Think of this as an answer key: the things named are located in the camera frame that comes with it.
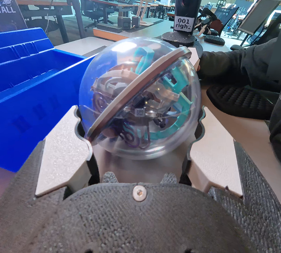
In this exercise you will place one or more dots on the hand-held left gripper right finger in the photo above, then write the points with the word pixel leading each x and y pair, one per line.
pixel 217 161

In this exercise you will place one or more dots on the dark blue maze ball box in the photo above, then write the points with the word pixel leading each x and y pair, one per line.
pixel 11 11

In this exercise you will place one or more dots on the black monitor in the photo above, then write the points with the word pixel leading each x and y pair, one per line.
pixel 259 14

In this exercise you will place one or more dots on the blue plastic bin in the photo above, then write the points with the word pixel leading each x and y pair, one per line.
pixel 35 95

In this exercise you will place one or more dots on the clear maze ball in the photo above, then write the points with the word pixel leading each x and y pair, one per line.
pixel 140 99

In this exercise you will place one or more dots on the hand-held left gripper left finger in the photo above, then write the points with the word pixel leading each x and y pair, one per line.
pixel 63 158

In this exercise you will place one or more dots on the person's right forearm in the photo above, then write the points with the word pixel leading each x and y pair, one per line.
pixel 241 73

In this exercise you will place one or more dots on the wooden-edged desk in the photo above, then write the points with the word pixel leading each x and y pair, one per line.
pixel 145 31

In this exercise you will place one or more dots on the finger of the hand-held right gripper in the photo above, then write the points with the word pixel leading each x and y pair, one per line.
pixel 195 57

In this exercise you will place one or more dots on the black office chair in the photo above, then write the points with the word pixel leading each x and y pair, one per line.
pixel 92 0

